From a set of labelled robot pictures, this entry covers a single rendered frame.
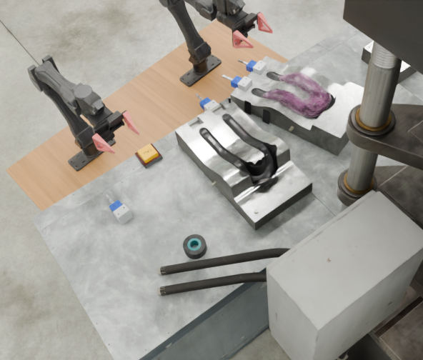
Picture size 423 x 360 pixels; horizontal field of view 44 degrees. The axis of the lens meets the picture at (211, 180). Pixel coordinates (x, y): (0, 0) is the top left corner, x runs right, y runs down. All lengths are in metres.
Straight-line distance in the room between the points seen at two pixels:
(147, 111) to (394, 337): 1.29
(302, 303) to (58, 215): 1.23
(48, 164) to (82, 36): 1.93
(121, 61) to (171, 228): 2.01
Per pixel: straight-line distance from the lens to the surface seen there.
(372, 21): 0.92
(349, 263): 1.06
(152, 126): 2.18
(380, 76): 1.04
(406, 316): 1.79
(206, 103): 2.16
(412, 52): 0.89
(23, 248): 3.02
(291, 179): 1.88
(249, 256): 1.69
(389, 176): 1.40
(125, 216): 1.91
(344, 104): 2.04
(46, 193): 2.12
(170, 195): 1.96
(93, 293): 1.85
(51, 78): 1.86
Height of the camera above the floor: 2.43
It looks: 56 degrees down
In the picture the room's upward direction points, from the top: 11 degrees counter-clockwise
